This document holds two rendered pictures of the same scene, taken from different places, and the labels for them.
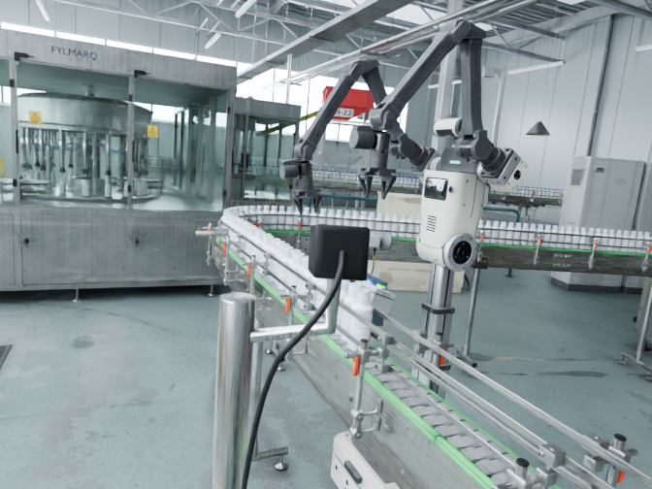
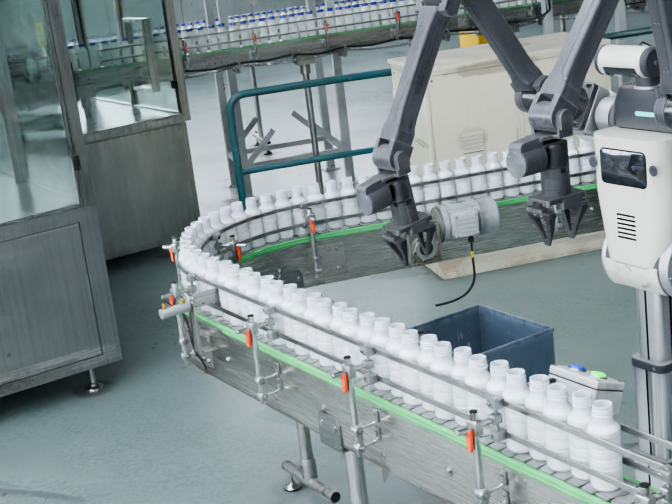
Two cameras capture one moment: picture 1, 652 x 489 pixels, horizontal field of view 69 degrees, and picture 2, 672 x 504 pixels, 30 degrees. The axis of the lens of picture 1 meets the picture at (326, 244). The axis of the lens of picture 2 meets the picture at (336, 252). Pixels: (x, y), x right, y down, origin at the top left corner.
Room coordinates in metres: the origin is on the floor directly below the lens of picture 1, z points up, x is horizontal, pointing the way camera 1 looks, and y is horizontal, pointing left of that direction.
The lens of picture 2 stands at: (-0.82, 0.55, 2.10)
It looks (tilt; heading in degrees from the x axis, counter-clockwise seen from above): 16 degrees down; 354
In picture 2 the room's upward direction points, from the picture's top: 7 degrees counter-clockwise
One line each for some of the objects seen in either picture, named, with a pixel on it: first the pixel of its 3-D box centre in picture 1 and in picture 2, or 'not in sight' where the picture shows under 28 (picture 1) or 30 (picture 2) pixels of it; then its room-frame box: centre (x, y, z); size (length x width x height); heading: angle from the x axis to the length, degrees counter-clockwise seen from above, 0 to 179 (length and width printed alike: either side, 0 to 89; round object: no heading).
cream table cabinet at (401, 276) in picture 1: (418, 241); (504, 152); (6.08, -1.21, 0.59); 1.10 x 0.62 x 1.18; 97
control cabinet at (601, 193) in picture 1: (594, 223); not in sight; (6.80, -3.83, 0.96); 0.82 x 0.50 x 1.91; 97
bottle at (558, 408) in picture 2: (341, 306); (560, 426); (1.32, -0.06, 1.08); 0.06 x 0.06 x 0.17
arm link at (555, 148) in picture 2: (378, 142); (551, 154); (1.51, -0.14, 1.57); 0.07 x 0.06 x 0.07; 116
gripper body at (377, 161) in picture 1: (378, 161); (555, 184); (1.52, -0.14, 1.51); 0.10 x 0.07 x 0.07; 115
